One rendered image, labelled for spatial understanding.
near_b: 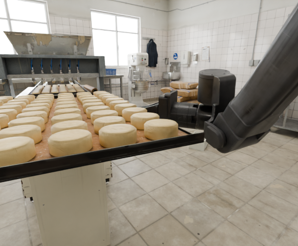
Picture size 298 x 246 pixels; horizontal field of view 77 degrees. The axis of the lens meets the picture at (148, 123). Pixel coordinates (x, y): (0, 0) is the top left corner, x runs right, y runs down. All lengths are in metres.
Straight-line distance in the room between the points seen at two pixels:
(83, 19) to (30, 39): 3.59
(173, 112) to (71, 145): 0.24
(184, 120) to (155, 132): 0.16
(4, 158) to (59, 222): 0.95
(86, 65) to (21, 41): 0.44
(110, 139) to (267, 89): 0.21
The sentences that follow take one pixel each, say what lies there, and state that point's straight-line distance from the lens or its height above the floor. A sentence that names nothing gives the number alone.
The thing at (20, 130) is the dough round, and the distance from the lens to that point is 0.31.
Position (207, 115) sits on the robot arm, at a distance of 0.40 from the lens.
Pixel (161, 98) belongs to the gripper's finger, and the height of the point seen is 1.04.
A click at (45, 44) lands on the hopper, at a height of 1.25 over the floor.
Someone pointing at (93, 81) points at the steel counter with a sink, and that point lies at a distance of 4.45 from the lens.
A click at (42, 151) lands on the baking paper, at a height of 1.01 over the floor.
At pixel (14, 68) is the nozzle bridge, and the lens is 1.68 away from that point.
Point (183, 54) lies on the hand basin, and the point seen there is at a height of 1.39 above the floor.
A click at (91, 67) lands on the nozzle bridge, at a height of 1.09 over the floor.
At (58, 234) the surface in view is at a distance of 1.21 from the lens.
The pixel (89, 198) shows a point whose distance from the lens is 1.11.
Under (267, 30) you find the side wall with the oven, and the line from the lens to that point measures 4.69.
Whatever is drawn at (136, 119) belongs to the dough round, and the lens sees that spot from 0.31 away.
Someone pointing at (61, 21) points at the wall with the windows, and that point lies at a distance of 5.00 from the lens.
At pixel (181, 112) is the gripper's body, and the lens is 0.41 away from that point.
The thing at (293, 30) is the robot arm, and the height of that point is 1.15.
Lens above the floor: 1.11
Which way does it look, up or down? 17 degrees down
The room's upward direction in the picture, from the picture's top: straight up
